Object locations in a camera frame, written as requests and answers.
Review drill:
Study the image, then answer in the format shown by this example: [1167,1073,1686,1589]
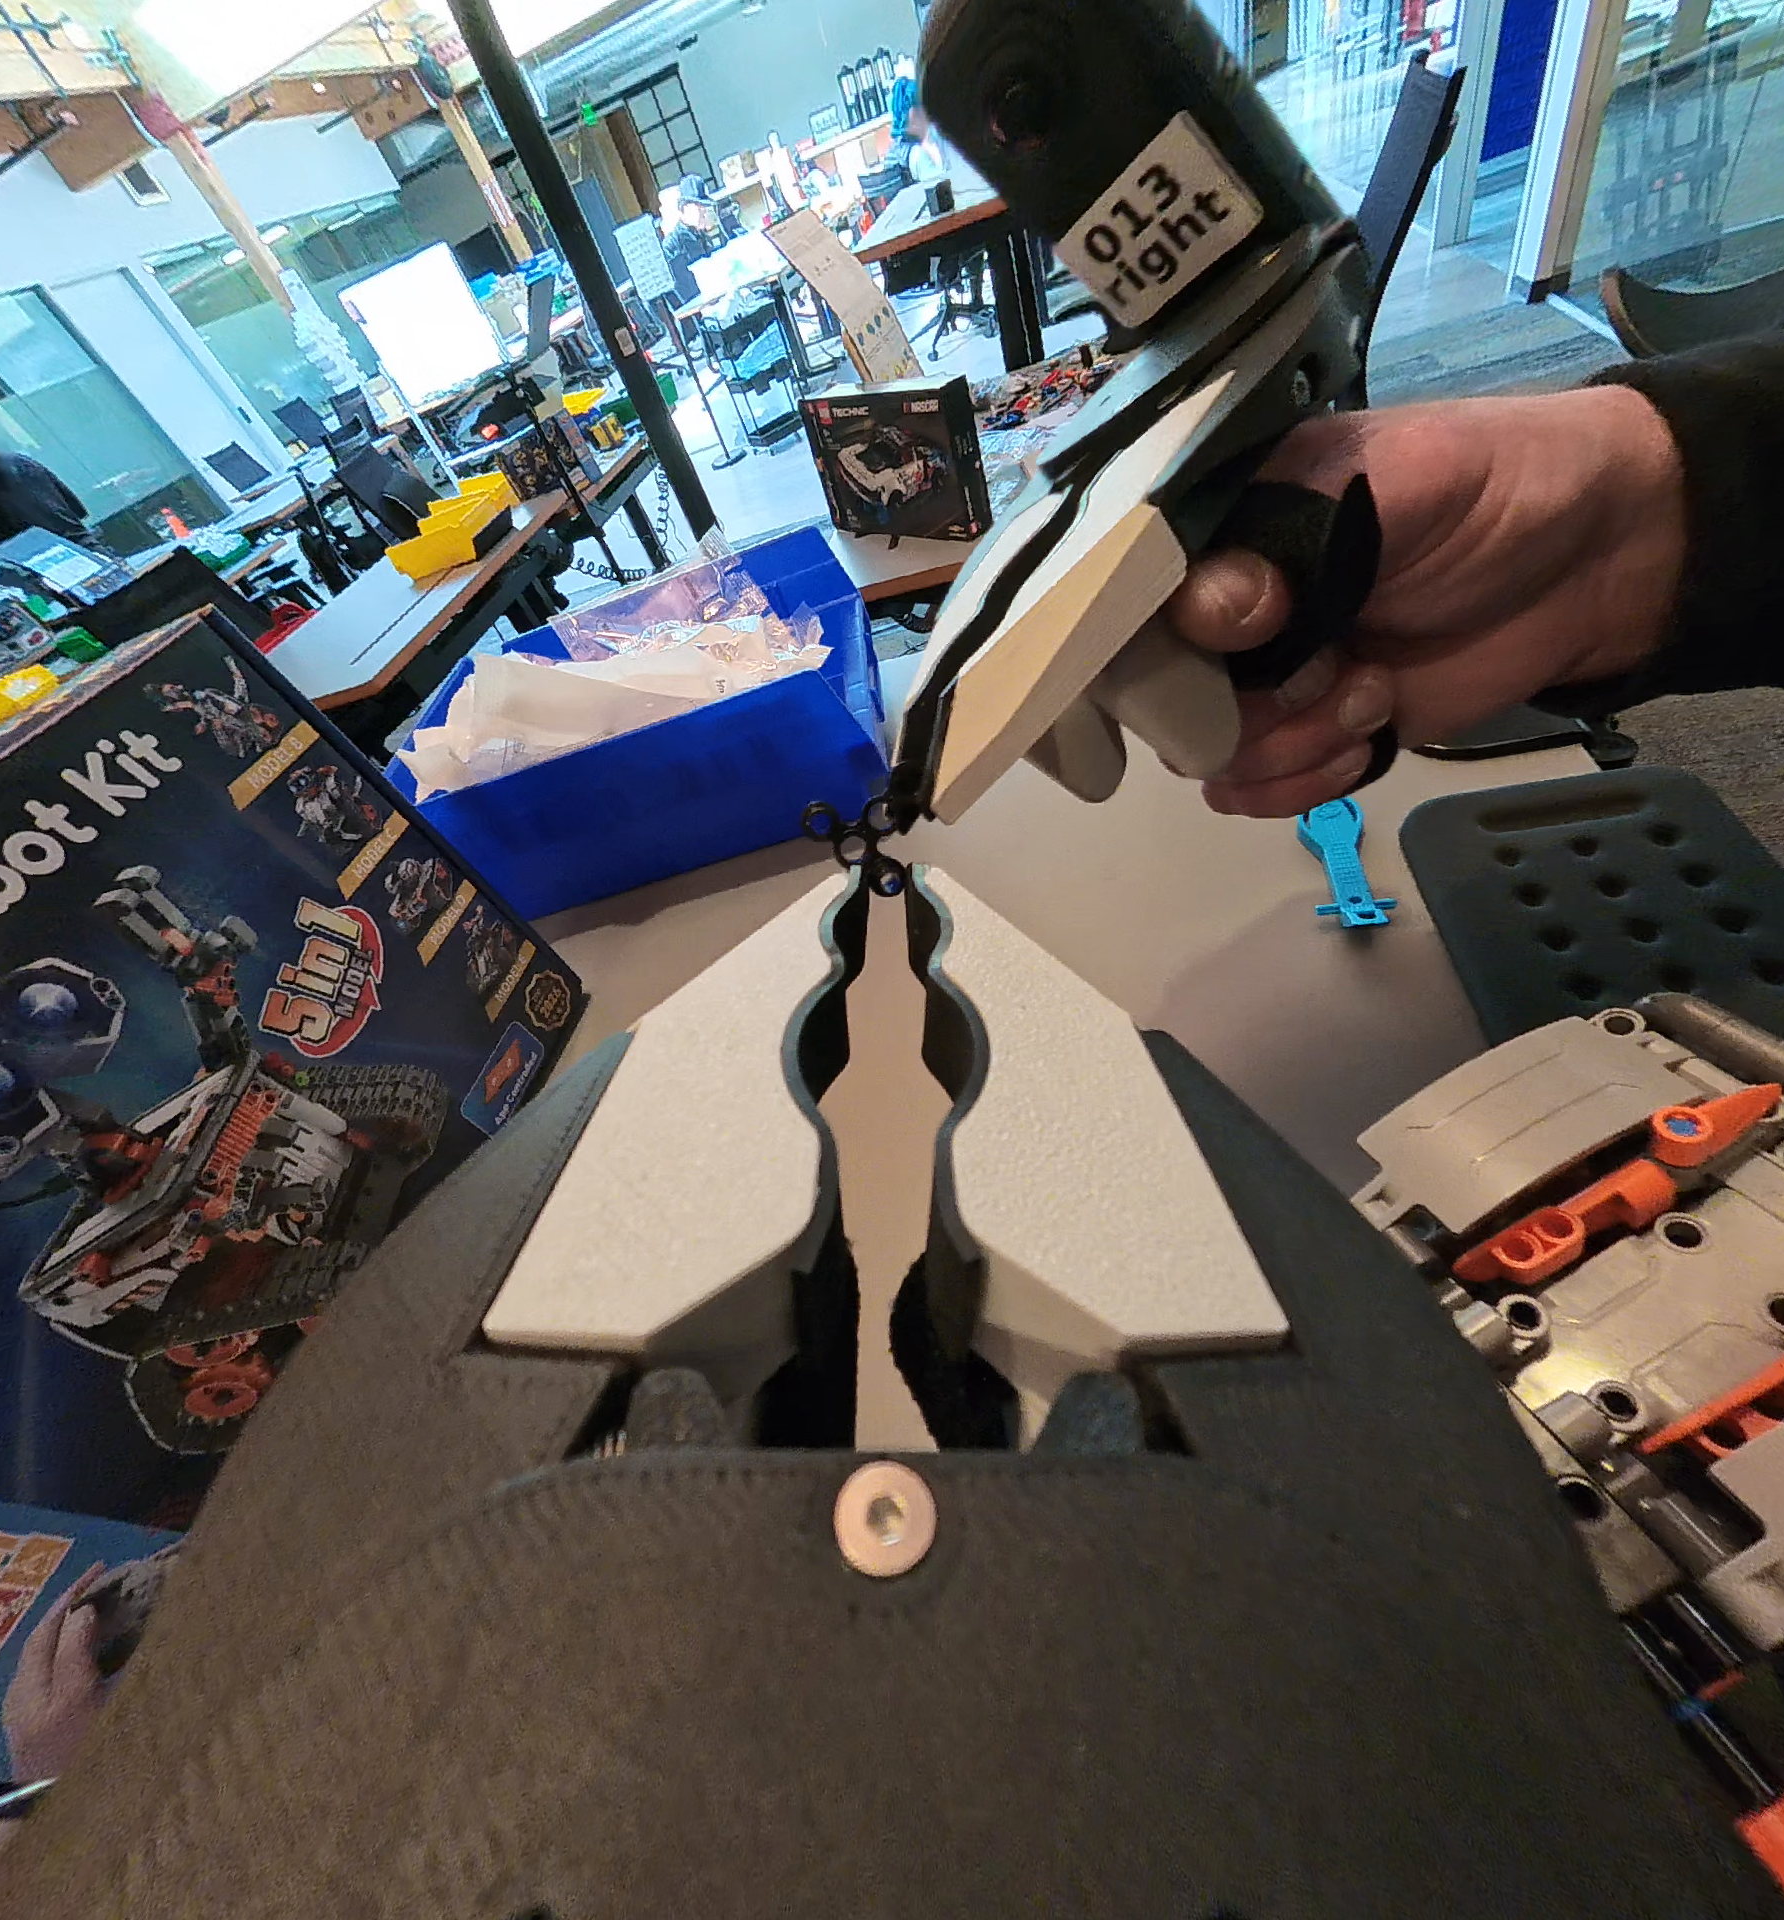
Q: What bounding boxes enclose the crumpled white paper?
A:
[406,556,833,797]

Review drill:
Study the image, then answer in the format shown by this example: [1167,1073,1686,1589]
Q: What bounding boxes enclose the blue storage bin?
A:
[383,527,894,924]

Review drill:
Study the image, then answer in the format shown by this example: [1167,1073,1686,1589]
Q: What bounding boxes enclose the person's right forearm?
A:
[1582,316,1784,707]

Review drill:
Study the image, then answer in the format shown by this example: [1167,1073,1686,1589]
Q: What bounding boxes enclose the black car kit box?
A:
[803,376,992,543]

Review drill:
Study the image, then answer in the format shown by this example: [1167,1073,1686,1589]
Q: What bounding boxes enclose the dark perforated tray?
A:
[1397,767,1784,1068]

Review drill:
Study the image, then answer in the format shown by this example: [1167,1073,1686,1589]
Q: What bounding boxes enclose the yellow storage bins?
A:
[383,475,521,585]

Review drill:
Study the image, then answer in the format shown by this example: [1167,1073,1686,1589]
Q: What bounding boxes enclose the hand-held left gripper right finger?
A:
[908,872,1289,1407]

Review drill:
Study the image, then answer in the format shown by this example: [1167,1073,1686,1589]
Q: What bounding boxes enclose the building kit robot model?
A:
[1349,1000,1784,1683]

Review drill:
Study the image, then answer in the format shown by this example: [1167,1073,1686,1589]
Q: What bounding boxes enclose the black office chair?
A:
[1343,46,1469,332]

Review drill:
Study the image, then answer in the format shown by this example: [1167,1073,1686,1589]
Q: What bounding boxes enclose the blue robot kit box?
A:
[0,610,588,1801]

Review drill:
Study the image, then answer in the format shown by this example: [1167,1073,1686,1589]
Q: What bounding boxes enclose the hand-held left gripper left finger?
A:
[482,872,864,1388]

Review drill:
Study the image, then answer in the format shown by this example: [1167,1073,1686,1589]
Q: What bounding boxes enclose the person's right hand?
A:
[1169,385,1703,818]

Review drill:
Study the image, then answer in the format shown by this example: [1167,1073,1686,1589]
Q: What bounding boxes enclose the white sign board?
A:
[766,205,923,385]

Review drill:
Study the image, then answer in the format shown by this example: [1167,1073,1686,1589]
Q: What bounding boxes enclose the long background desk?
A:
[256,451,668,728]

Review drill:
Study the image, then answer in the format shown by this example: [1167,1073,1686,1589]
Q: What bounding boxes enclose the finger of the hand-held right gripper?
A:
[929,360,1245,828]
[887,475,1065,813]

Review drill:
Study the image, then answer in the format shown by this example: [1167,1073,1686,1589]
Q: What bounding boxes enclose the blue plastic pin tool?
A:
[1297,795,1398,932]

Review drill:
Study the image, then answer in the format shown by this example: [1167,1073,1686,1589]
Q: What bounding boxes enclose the black support pole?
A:
[442,2,720,543]

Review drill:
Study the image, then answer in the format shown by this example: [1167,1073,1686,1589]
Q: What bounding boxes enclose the black pin connector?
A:
[812,795,923,897]

